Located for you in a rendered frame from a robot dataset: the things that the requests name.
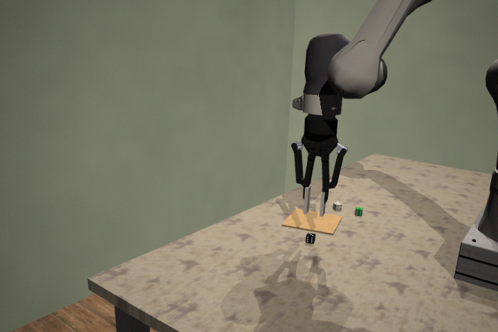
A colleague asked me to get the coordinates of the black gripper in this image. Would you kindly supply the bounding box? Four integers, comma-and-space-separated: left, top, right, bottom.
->
291, 116, 348, 216

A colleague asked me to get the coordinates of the tan mat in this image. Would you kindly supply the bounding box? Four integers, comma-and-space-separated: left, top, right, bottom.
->
282, 209, 342, 235

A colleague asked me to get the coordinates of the black die with white pips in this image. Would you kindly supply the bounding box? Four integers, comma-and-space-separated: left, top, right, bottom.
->
306, 233, 315, 244

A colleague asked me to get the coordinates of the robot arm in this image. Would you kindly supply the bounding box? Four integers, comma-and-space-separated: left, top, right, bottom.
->
293, 0, 498, 243

